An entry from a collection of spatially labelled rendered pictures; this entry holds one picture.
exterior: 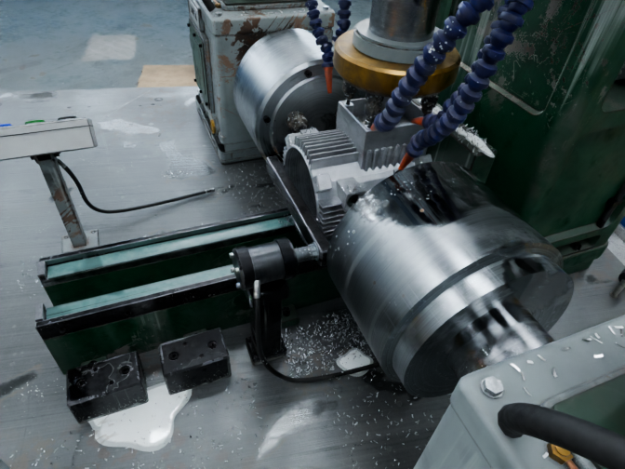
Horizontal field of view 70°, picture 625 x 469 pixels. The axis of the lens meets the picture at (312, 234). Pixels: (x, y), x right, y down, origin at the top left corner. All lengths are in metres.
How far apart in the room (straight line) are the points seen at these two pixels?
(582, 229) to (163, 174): 0.94
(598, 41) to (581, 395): 0.45
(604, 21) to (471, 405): 0.49
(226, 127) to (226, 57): 0.17
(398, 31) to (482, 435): 0.48
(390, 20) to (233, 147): 0.65
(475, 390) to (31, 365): 0.70
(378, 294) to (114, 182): 0.83
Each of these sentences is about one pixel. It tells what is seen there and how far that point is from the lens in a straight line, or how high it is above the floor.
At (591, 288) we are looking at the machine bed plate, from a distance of 1.09.
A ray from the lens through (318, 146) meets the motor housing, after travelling 0.70.
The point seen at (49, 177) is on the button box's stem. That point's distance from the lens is 0.93.
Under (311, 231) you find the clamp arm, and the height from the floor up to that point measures 1.03.
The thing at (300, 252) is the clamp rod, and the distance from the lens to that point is 0.63.
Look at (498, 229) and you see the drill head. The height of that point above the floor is 1.16.
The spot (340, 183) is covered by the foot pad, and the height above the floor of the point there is 1.07.
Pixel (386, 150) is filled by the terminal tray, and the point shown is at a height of 1.11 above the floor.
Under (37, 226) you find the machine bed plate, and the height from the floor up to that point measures 0.80.
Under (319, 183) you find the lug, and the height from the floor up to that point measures 1.08.
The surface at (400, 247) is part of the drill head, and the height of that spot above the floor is 1.13.
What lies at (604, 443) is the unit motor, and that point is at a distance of 0.27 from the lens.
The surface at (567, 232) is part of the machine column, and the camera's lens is 0.96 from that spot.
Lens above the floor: 1.47
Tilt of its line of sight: 42 degrees down
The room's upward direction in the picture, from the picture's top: 5 degrees clockwise
